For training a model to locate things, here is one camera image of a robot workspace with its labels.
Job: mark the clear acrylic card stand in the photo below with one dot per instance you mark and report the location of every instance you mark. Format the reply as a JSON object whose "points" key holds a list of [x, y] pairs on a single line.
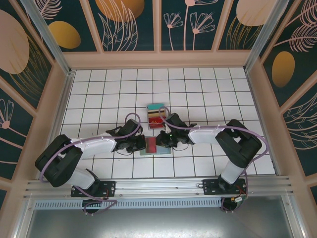
{"points": [[149, 129]]}

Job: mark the green card holder wallet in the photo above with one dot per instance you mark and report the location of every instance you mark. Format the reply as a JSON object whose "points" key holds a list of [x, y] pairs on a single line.
{"points": [[163, 150]]}

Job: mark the aluminium corner post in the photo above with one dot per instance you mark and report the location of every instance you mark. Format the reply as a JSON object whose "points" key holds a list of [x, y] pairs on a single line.
{"points": [[262, 37], [49, 42]]}

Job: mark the teal card stack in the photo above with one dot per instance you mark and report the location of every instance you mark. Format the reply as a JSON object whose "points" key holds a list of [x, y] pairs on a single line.
{"points": [[155, 106]]}

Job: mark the grey metal panel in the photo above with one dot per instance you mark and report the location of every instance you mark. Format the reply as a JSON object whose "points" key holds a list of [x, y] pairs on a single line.
{"points": [[158, 223]]}

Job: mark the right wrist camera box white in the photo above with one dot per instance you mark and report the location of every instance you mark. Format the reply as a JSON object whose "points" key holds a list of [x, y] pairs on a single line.
{"points": [[168, 128]]}

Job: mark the green circuit board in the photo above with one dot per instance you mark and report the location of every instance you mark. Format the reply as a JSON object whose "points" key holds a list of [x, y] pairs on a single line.
{"points": [[239, 199]]}

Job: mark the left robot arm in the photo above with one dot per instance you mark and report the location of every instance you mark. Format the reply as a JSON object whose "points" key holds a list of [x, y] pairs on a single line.
{"points": [[96, 147]]}

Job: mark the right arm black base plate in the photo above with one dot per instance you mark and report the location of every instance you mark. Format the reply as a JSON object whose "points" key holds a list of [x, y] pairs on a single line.
{"points": [[210, 187]]}

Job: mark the red card stack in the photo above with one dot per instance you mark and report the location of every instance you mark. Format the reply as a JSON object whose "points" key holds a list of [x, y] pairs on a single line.
{"points": [[156, 122]]}

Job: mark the gold card stack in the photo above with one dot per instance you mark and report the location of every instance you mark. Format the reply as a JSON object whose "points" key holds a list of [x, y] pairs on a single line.
{"points": [[154, 114]]}

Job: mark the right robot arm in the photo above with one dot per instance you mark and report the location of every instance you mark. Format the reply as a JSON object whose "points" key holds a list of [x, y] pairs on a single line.
{"points": [[205, 137]]}

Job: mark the single red card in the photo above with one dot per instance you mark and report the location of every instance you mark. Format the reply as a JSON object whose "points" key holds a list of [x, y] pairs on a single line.
{"points": [[151, 145]]}

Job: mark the aluminium frame rail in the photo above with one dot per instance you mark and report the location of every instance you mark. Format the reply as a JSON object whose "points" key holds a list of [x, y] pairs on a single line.
{"points": [[158, 186]]}

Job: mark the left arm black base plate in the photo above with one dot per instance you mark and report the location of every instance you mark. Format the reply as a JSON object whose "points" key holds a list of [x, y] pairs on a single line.
{"points": [[109, 187]]}

